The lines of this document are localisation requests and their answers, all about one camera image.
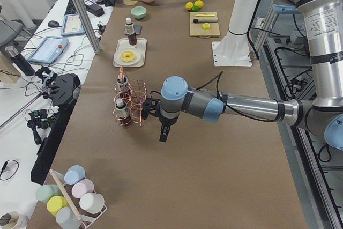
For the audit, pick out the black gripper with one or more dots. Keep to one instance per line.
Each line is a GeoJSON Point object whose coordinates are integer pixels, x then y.
{"type": "Point", "coordinates": [166, 120]}

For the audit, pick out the tea bottle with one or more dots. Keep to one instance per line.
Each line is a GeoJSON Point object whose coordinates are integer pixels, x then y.
{"type": "Point", "coordinates": [131, 38]}
{"type": "Point", "coordinates": [122, 112]}
{"type": "Point", "coordinates": [123, 85]}

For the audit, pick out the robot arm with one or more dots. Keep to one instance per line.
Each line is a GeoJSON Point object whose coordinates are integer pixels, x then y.
{"type": "Point", "coordinates": [321, 117]}

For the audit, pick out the cream serving tray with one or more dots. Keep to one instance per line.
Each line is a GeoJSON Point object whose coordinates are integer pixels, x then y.
{"type": "Point", "coordinates": [141, 46]}

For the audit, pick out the white round plate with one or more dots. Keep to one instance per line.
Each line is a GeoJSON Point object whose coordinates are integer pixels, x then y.
{"type": "Point", "coordinates": [117, 56]}

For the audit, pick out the yellow glazed donut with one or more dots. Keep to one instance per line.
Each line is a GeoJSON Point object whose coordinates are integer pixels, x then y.
{"type": "Point", "coordinates": [128, 56]}

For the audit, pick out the pink cup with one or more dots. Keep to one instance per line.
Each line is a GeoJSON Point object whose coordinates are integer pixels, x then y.
{"type": "Point", "coordinates": [82, 187]}

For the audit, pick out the blue cup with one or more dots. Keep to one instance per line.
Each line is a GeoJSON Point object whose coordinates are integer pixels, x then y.
{"type": "Point", "coordinates": [74, 174]}

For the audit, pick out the white cup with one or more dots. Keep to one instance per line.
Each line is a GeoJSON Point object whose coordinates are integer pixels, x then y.
{"type": "Point", "coordinates": [92, 202]}

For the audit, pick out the grey folded cloth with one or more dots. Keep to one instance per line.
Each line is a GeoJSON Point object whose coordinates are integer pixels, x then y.
{"type": "Point", "coordinates": [138, 29]}

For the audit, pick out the wooden cutting board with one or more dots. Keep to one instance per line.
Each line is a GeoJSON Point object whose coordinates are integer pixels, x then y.
{"type": "Point", "coordinates": [195, 29]}

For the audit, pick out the half lemon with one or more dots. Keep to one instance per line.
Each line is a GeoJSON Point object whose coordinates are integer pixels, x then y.
{"type": "Point", "coordinates": [206, 26]}

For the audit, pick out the steel cylinder tool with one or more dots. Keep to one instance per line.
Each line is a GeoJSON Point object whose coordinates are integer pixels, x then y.
{"type": "Point", "coordinates": [195, 20]}

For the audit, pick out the yellow plastic knife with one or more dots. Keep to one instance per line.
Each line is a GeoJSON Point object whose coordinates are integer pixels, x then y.
{"type": "Point", "coordinates": [205, 15]}

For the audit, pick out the green bowl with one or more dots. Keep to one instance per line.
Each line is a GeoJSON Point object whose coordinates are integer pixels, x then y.
{"type": "Point", "coordinates": [139, 12]}

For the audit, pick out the green lime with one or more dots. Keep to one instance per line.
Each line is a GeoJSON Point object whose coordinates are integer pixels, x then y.
{"type": "Point", "coordinates": [195, 9]}

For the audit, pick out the left whole lemon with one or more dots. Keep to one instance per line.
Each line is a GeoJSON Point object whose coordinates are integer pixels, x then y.
{"type": "Point", "coordinates": [189, 6]}

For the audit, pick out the whole lemon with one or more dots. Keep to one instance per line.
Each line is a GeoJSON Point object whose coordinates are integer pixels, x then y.
{"type": "Point", "coordinates": [199, 3]}
{"type": "Point", "coordinates": [189, 6]}

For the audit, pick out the grey cup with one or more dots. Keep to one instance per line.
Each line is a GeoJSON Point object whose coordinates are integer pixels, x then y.
{"type": "Point", "coordinates": [66, 219]}

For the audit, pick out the yellow cup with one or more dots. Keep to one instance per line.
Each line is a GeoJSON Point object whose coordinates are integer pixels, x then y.
{"type": "Point", "coordinates": [55, 203]}

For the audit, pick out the right whole lemon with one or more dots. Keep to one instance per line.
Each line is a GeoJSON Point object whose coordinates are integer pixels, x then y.
{"type": "Point", "coordinates": [199, 3]}

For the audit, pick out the green cup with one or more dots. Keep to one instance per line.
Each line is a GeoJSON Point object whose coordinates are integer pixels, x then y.
{"type": "Point", "coordinates": [45, 192]}

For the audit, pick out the blue teach pendant far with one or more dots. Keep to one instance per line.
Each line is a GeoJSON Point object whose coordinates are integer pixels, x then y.
{"type": "Point", "coordinates": [72, 26]}

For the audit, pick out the blue teach pendant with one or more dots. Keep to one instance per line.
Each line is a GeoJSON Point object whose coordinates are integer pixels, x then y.
{"type": "Point", "coordinates": [72, 26]}
{"type": "Point", "coordinates": [49, 50]}

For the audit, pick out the blue teach pendant near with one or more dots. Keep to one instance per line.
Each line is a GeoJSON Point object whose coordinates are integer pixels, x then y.
{"type": "Point", "coordinates": [49, 50]}

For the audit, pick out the black keyboard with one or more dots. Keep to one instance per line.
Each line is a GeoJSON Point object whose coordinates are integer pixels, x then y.
{"type": "Point", "coordinates": [70, 8]}

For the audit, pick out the black computer mouse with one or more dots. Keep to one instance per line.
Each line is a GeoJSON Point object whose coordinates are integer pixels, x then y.
{"type": "Point", "coordinates": [53, 24]}

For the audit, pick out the black thermos bottle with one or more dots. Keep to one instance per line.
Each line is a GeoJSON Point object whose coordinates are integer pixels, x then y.
{"type": "Point", "coordinates": [19, 60]}

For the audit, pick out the paper cup with utensils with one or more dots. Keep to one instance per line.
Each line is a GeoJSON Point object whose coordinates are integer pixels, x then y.
{"type": "Point", "coordinates": [14, 220]}

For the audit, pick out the copper wire bottle rack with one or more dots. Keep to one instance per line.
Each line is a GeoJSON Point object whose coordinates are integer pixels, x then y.
{"type": "Point", "coordinates": [134, 101]}

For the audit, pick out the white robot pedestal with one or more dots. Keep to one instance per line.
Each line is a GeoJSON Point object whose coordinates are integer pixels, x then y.
{"type": "Point", "coordinates": [233, 49]}

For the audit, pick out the white wire cup rack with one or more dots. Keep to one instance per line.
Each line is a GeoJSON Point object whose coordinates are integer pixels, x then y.
{"type": "Point", "coordinates": [87, 219]}

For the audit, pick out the aluminium frame post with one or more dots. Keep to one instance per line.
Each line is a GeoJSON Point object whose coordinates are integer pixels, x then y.
{"type": "Point", "coordinates": [86, 23]}

